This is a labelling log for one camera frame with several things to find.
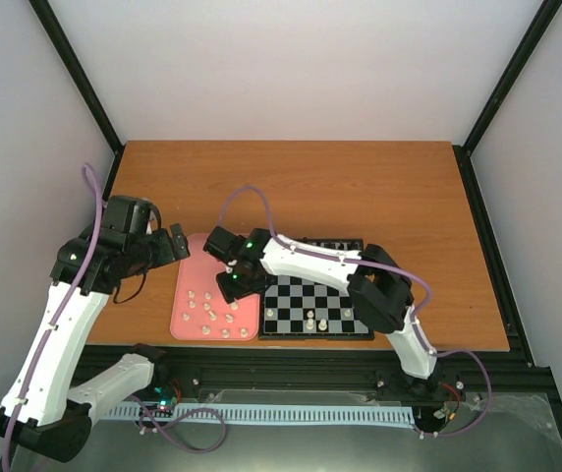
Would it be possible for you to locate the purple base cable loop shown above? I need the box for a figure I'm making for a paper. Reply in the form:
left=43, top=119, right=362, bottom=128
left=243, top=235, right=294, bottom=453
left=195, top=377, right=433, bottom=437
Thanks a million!
left=131, top=395, right=228, bottom=452

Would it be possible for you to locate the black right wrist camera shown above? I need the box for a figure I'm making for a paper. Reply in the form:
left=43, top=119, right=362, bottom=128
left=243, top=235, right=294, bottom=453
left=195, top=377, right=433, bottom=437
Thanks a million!
left=203, top=226, right=246, bottom=265

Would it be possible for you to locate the black white chess board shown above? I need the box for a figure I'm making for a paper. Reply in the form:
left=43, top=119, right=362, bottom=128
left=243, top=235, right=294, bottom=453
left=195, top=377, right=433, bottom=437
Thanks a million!
left=259, top=235, right=373, bottom=340

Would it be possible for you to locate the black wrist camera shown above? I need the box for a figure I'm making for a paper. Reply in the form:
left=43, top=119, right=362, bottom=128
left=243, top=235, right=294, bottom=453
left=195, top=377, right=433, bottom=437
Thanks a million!
left=203, top=226, right=246, bottom=265
left=101, top=196, right=155, bottom=235

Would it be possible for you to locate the light blue cable duct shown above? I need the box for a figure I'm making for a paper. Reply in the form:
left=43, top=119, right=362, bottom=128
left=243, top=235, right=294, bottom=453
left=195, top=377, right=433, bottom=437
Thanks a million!
left=101, top=401, right=416, bottom=427

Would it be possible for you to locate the black frame post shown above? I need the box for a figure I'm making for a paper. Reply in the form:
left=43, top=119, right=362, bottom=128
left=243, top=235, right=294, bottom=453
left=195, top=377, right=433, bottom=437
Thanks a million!
left=28, top=0, right=126, bottom=153
left=461, top=0, right=562, bottom=154

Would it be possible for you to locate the row of black chess pieces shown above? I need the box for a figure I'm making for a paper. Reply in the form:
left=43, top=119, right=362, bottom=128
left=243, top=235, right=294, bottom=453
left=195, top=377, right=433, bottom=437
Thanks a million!
left=304, top=238, right=364, bottom=251

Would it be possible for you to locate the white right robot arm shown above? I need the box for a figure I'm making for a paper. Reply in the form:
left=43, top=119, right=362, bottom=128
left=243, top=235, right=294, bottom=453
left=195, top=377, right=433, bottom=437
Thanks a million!
left=203, top=226, right=439, bottom=398

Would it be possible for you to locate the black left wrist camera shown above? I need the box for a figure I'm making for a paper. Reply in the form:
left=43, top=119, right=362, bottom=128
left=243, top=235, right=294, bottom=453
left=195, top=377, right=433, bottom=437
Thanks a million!
left=101, top=196, right=155, bottom=235

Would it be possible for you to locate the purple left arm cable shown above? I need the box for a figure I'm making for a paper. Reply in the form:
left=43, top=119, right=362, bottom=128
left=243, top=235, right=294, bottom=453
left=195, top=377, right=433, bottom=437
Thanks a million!
left=3, top=162, right=110, bottom=472

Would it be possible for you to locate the black left frame post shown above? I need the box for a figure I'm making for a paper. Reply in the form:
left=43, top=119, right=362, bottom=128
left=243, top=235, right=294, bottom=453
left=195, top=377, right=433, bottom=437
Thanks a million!
left=28, top=0, right=126, bottom=153

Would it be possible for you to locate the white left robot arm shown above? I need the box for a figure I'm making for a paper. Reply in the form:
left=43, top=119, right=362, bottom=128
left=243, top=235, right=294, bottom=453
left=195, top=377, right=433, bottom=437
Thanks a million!
left=0, top=196, right=190, bottom=462

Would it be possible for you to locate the green circuit board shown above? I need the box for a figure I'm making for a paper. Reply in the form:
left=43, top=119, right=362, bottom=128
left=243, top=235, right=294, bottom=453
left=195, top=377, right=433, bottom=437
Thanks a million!
left=157, top=397, right=177, bottom=413

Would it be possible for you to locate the black right frame post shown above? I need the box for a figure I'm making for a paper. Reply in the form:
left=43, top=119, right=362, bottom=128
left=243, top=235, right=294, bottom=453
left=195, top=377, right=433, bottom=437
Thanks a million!
left=461, top=0, right=562, bottom=154

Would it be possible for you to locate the pink plastic tray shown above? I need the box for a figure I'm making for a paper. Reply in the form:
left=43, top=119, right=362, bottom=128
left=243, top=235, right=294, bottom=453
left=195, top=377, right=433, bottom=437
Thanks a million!
left=170, top=233, right=260, bottom=342

